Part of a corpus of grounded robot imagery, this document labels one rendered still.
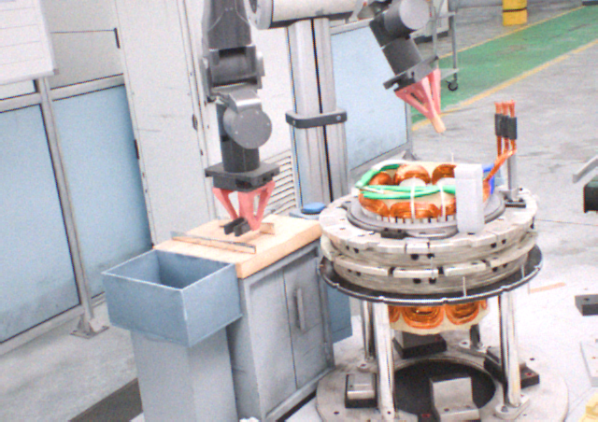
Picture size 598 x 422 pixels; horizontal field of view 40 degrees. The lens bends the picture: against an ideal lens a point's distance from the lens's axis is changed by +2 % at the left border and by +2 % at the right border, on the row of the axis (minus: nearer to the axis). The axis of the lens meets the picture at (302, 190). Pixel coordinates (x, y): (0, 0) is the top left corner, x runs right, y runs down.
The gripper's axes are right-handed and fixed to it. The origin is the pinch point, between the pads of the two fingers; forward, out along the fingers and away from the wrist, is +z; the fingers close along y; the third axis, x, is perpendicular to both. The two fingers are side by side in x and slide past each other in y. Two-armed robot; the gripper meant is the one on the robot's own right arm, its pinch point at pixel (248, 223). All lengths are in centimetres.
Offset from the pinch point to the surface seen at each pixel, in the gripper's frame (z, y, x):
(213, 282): 3.6, 4.3, -13.0
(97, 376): 119, -161, 81
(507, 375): 21.7, 36.8, 12.0
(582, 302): 29, 34, 53
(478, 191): -7.2, 34.3, 8.7
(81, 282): 97, -198, 106
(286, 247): 3.8, 5.6, 2.0
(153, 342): 13.0, -4.6, -17.6
